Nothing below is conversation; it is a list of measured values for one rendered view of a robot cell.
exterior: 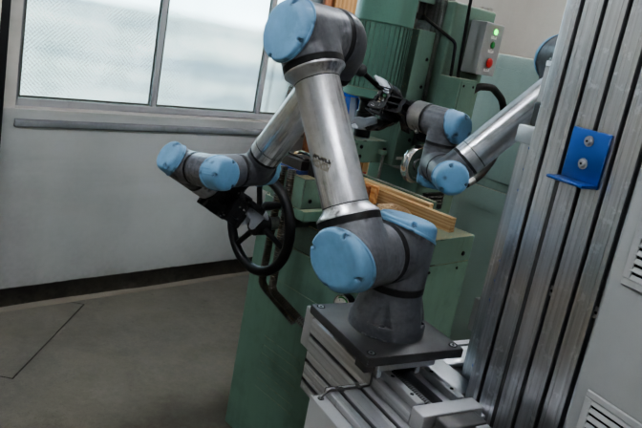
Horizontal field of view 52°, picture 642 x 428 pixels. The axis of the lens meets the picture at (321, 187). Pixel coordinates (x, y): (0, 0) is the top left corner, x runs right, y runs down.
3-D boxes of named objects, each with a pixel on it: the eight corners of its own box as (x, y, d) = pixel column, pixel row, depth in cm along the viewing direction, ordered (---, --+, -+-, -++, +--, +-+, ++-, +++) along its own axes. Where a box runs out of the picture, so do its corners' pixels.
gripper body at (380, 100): (375, 82, 168) (411, 92, 160) (393, 97, 174) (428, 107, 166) (362, 109, 168) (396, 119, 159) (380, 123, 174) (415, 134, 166)
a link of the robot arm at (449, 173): (640, 65, 137) (454, 211, 142) (615, 63, 147) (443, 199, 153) (609, 21, 134) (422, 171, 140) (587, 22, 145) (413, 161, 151)
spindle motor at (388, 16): (328, 89, 198) (348, -16, 191) (368, 94, 210) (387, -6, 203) (370, 100, 185) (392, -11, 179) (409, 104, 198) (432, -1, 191)
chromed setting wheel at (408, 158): (394, 181, 200) (402, 142, 197) (419, 181, 208) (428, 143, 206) (401, 184, 198) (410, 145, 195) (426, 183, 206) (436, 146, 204)
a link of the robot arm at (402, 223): (438, 286, 128) (453, 220, 125) (397, 297, 118) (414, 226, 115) (389, 264, 136) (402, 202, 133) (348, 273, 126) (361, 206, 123)
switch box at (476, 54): (460, 71, 206) (471, 19, 202) (477, 74, 213) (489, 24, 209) (476, 74, 201) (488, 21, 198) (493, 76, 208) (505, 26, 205)
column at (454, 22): (357, 207, 227) (401, -6, 211) (399, 204, 242) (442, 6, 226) (406, 228, 211) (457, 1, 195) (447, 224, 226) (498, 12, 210)
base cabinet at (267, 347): (222, 419, 228) (254, 227, 212) (339, 382, 268) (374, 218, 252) (305, 499, 197) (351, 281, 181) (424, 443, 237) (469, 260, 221)
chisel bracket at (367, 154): (336, 161, 201) (341, 134, 199) (367, 161, 211) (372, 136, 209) (353, 167, 196) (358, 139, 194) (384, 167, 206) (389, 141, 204)
